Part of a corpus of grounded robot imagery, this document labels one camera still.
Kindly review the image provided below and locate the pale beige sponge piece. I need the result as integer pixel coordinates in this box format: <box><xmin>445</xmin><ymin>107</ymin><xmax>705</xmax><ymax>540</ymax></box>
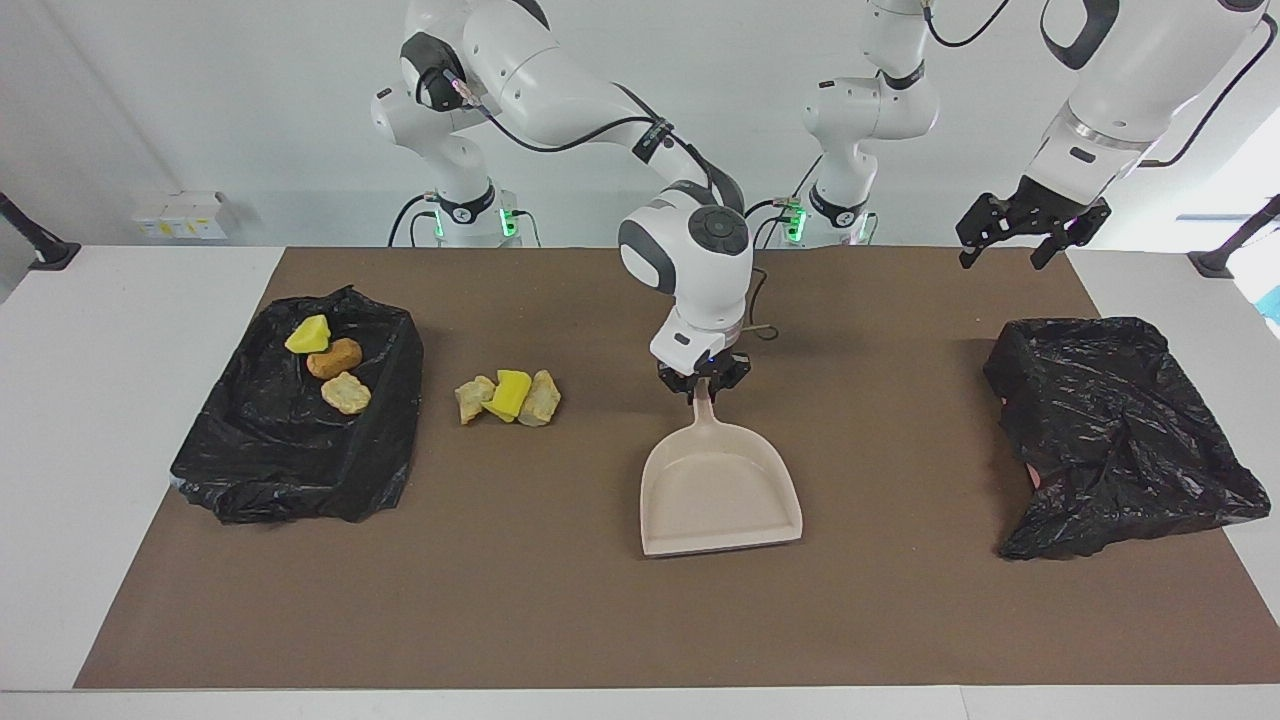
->
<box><xmin>320</xmin><ymin>371</ymin><xmax>372</xmax><ymax>416</ymax></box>

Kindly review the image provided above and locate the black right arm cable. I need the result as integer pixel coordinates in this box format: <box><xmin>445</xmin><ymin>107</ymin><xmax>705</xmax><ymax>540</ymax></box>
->
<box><xmin>445</xmin><ymin>70</ymin><xmax>781</xmax><ymax>341</ymax></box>

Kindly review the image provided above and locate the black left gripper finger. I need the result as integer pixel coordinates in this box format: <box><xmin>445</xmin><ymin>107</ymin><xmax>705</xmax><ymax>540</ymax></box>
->
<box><xmin>957</xmin><ymin>193</ymin><xmax>1013</xmax><ymax>269</ymax></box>
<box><xmin>1030</xmin><ymin>205</ymin><xmax>1111</xmax><ymax>271</ymax></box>

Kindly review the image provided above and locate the black clamp stand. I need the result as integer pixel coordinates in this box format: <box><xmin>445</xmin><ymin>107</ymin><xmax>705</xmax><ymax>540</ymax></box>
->
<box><xmin>0</xmin><ymin>192</ymin><xmax>82</xmax><ymax>272</ymax></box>
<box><xmin>1187</xmin><ymin>195</ymin><xmax>1280</xmax><ymax>279</ymax></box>

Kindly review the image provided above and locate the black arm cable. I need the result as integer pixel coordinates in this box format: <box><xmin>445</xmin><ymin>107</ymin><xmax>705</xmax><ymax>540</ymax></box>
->
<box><xmin>445</xmin><ymin>70</ymin><xmax>781</xmax><ymax>341</ymax></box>
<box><xmin>925</xmin><ymin>0</ymin><xmax>1280</xmax><ymax>169</ymax></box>

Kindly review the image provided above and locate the white wall socket box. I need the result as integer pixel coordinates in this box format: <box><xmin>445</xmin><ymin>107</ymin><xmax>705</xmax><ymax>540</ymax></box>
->
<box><xmin>133</xmin><ymin>192</ymin><xmax>229</xmax><ymax>241</ymax></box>

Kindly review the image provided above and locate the black base cable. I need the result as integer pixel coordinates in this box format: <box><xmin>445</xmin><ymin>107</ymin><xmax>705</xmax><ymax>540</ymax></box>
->
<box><xmin>750</xmin><ymin>197</ymin><xmax>801</xmax><ymax>248</ymax></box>
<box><xmin>388</xmin><ymin>193</ymin><xmax>441</xmax><ymax>248</ymax></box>

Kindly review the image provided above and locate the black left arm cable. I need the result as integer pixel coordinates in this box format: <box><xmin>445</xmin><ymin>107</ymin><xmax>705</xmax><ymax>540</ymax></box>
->
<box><xmin>925</xmin><ymin>0</ymin><xmax>1280</xmax><ymax>169</ymax></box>

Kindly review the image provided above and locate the black right base cable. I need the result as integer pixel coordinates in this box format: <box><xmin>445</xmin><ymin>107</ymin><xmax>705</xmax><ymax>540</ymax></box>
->
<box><xmin>388</xmin><ymin>193</ymin><xmax>441</xmax><ymax>248</ymax></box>

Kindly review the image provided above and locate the box-shaped bin with black bag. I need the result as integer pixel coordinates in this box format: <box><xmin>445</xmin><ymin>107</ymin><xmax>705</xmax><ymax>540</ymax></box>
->
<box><xmin>168</xmin><ymin>285</ymin><xmax>425</xmax><ymax>526</ymax></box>

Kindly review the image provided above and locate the brown sponge piece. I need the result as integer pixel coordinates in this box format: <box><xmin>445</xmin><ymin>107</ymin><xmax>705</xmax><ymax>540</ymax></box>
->
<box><xmin>306</xmin><ymin>338</ymin><xmax>364</xmax><ymax>380</ymax></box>

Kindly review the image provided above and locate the notched yellow sponge piece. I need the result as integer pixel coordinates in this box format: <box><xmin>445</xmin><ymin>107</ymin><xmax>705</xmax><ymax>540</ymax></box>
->
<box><xmin>284</xmin><ymin>314</ymin><xmax>332</xmax><ymax>355</ymax></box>

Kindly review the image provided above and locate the pale orange sponge piece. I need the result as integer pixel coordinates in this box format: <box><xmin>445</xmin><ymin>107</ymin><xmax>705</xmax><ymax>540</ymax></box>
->
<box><xmin>454</xmin><ymin>375</ymin><xmax>498</xmax><ymax>426</ymax></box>

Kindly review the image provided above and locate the pale greenish sponge piece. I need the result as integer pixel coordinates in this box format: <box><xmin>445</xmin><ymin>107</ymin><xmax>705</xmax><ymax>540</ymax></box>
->
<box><xmin>517</xmin><ymin>369</ymin><xmax>562</xmax><ymax>428</ymax></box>

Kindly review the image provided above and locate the black left base cable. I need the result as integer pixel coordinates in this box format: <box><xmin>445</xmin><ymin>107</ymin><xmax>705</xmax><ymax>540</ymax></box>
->
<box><xmin>750</xmin><ymin>197</ymin><xmax>801</xmax><ymax>248</ymax></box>

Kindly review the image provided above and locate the beige plastic dustpan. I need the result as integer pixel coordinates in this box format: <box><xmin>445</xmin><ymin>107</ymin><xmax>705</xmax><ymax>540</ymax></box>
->
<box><xmin>640</xmin><ymin>378</ymin><xmax>804</xmax><ymax>558</ymax></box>

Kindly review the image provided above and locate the crumpled black bag lined bin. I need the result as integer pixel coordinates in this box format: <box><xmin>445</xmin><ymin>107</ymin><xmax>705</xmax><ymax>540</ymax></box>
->
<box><xmin>983</xmin><ymin>316</ymin><xmax>1272</xmax><ymax>561</ymax></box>

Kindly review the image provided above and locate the brown table mat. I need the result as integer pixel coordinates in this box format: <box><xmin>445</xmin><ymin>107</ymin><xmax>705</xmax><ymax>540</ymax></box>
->
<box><xmin>73</xmin><ymin>247</ymin><xmax>1280</xmax><ymax>691</ymax></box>

